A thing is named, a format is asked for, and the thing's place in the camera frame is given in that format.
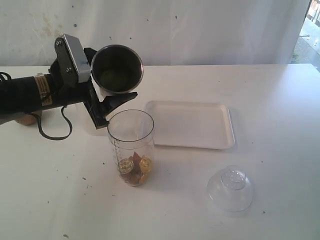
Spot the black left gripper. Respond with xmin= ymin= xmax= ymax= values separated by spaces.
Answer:
xmin=48 ymin=37 xmax=138 ymax=130

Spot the stainless steel cup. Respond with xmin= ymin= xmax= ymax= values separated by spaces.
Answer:
xmin=90 ymin=44 xmax=144 ymax=94

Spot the brown wooden cup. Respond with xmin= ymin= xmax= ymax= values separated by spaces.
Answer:
xmin=15 ymin=111 xmax=43 ymax=126

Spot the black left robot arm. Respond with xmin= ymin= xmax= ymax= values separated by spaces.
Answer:
xmin=0 ymin=33 xmax=144 ymax=129

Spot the clear plastic shaker cup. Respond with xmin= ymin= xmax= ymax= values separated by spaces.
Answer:
xmin=107 ymin=109 xmax=155 ymax=177

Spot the clear dome shaker lid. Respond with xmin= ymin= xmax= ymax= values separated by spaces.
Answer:
xmin=206 ymin=165 xmax=254 ymax=217

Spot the translucent white plastic cup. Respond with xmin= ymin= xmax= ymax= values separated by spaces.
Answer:
xmin=74 ymin=77 xmax=113 ymax=137

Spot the white rectangular plastic tray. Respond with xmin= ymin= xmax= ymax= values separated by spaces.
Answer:
xmin=145 ymin=100 xmax=235 ymax=150

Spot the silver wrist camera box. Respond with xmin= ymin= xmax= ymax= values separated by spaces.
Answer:
xmin=62 ymin=33 xmax=91 ymax=84

